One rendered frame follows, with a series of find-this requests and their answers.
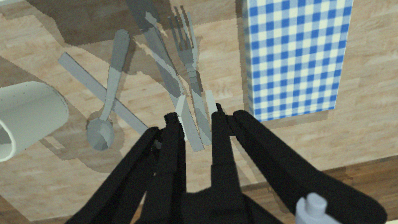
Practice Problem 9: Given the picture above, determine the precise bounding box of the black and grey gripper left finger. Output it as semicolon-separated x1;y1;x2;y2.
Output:
64;95;190;224

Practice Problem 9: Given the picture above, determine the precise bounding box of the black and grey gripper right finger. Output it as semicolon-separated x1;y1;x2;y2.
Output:
205;90;388;224

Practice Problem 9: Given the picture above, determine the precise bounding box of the grey metal fork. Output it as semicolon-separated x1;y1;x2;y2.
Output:
168;13;212;145

